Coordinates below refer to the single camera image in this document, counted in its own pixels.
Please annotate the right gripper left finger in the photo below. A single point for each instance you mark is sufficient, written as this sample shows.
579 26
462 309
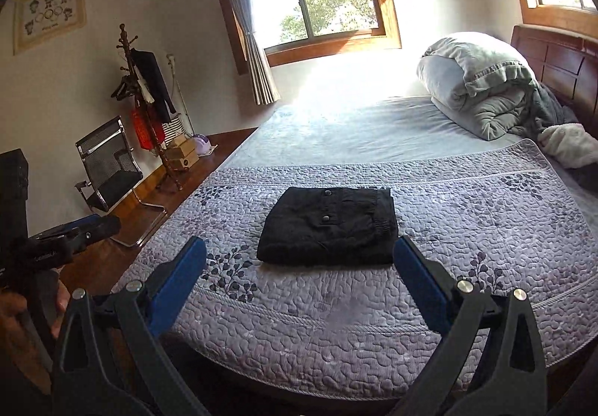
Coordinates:
86 380

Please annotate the cardboard boxes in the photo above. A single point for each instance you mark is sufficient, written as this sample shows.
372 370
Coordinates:
181 154

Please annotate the left hand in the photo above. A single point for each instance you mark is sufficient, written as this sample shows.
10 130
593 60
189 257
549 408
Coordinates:
19 344

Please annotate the framed mascot picture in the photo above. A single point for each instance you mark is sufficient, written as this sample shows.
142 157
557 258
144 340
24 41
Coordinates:
36 21

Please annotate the grey-green duvet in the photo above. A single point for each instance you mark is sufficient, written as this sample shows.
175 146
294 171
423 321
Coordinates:
487 87

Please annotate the white fleece blanket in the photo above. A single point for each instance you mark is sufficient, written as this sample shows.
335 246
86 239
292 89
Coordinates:
570 145

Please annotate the black mesh metal chair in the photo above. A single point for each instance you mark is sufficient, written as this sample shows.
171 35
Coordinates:
112 175

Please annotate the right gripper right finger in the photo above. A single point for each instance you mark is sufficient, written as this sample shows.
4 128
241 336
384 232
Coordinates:
489 360

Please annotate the wooden coat rack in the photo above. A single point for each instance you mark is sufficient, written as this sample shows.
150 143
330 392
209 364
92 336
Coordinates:
131 86

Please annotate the wooden headboard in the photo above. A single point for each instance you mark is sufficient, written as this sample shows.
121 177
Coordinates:
564 62

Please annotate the black pants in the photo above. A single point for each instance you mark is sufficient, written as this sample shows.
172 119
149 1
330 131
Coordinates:
334 226

